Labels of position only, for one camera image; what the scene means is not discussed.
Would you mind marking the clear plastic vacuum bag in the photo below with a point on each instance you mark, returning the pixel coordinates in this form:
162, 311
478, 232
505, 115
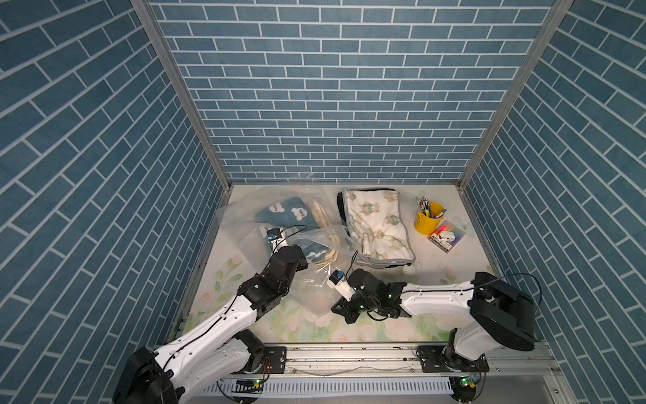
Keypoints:
326, 249

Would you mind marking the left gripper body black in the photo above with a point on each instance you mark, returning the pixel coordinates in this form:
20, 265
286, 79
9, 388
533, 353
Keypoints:
300, 264

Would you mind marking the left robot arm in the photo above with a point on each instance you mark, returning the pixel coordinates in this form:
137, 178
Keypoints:
220, 346

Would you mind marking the light green fluffy blanket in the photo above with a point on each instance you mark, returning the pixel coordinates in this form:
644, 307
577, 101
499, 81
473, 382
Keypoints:
409, 269

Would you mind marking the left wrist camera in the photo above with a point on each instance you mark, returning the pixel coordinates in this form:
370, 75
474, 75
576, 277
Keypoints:
276, 239

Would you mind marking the cream bear print blanket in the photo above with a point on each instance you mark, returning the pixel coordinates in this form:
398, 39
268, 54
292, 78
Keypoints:
378, 224

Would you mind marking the clear box of stationery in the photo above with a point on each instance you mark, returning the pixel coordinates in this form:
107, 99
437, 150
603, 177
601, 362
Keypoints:
444, 245

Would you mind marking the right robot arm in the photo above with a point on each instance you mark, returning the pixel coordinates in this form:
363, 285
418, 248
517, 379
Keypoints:
501, 315

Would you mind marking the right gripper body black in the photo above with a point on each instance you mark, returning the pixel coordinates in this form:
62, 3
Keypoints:
356, 305

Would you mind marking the dark teal bear blanket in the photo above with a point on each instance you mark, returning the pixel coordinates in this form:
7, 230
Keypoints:
293, 214

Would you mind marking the pens in bucket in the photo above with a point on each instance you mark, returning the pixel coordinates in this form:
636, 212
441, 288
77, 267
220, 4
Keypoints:
425, 207

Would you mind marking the navy blue star blanket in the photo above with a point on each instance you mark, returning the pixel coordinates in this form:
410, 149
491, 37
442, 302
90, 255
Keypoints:
343, 202

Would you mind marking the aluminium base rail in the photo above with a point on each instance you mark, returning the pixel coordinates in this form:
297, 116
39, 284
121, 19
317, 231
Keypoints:
397, 359

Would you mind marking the yellow metal pen bucket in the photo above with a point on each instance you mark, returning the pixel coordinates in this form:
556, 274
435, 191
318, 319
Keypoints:
425, 225

